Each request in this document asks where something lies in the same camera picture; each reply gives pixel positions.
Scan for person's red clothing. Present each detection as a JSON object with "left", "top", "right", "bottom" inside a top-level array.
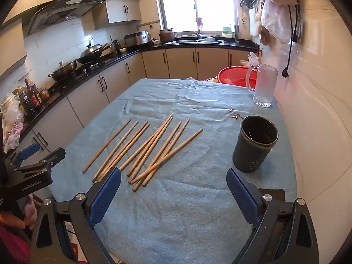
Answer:
[{"left": 0, "top": 223, "right": 31, "bottom": 264}]

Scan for person's left hand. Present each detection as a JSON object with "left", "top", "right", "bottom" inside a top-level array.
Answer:
[{"left": 0, "top": 194, "right": 38, "bottom": 229}]

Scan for silver rice cooker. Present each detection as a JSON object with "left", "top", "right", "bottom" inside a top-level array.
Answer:
[{"left": 124, "top": 31, "right": 152, "bottom": 48}]

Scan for gas stove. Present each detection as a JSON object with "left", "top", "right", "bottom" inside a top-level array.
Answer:
[{"left": 52, "top": 60, "right": 106, "bottom": 88}]

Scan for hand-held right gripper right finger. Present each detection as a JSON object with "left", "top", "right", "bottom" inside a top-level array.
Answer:
[{"left": 226, "top": 168, "right": 321, "bottom": 264}]

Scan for black chopstick holder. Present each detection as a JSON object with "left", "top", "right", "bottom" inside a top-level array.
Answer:
[{"left": 233, "top": 115, "right": 279, "bottom": 173}]

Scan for range hood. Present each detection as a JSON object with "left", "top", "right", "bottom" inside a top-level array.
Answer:
[{"left": 25, "top": 0, "right": 109, "bottom": 36}]

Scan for blue tablecloth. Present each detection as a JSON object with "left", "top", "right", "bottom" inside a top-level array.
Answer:
[{"left": 51, "top": 78, "right": 297, "bottom": 264}]

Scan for black power cable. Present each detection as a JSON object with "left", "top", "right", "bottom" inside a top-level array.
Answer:
[{"left": 282, "top": 4, "right": 300, "bottom": 79}]

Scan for window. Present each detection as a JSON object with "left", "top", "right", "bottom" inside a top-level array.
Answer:
[{"left": 155, "top": 0, "right": 240, "bottom": 33}]

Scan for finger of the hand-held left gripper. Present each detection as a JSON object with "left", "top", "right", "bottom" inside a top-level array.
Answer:
[
  {"left": 5, "top": 142, "right": 41, "bottom": 168},
  {"left": 16, "top": 148, "right": 66, "bottom": 172}
]

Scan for red plastic basin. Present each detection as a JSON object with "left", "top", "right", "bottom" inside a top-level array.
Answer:
[{"left": 217, "top": 66, "right": 259, "bottom": 88}]

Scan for crumpled plastic bags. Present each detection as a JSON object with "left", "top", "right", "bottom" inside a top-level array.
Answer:
[{"left": 0, "top": 93, "right": 26, "bottom": 153}]

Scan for white plastic bag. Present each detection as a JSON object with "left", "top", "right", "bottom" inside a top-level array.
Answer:
[{"left": 239, "top": 52, "right": 260, "bottom": 66}]

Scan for steel sink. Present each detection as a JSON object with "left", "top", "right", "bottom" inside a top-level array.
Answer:
[{"left": 165, "top": 38, "right": 226, "bottom": 46}]

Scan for white hanging plastic bags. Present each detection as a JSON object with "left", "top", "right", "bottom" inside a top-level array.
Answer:
[{"left": 260, "top": 0, "right": 293, "bottom": 44}]

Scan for cream lower cabinets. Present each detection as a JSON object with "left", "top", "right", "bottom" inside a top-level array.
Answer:
[{"left": 16, "top": 47, "right": 260, "bottom": 154}]

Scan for cream wall cabinet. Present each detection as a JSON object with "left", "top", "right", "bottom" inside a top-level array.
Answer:
[{"left": 92, "top": 0, "right": 142, "bottom": 31}]

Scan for steel pot with lid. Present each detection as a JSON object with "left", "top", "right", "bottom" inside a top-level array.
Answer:
[{"left": 47, "top": 60, "right": 78, "bottom": 81}]

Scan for row of condiment bottles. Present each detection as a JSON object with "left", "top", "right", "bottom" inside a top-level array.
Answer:
[{"left": 12, "top": 78, "right": 51, "bottom": 116}]

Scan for black countertop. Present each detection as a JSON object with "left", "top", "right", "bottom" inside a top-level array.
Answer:
[{"left": 0, "top": 36, "right": 260, "bottom": 143}]

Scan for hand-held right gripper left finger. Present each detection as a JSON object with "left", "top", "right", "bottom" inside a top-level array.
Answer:
[{"left": 30, "top": 167, "right": 122, "bottom": 264}]

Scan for glass mug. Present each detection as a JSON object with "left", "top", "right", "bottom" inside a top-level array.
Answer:
[{"left": 246, "top": 64, "right": 279, "bottom": 108}]

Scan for wall socket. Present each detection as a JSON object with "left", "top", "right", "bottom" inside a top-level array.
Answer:
[{"left": 295, "top": 19, "right": 304, "bottom": 44}]

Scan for steel wok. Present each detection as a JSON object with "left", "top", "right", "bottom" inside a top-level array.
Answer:
[{"left": 77, "top": 42, "right": 109, "bottom": 64}]

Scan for brown clay pot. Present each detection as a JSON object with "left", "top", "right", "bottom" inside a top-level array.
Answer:
[{"left": 159, "top": 28, "right": 175, "bottom": 44}]

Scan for bunch of wooden chopsticks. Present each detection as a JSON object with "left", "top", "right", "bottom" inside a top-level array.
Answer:
[{"left": 82, "top": 113, "right": 204, "bottom": 192}]

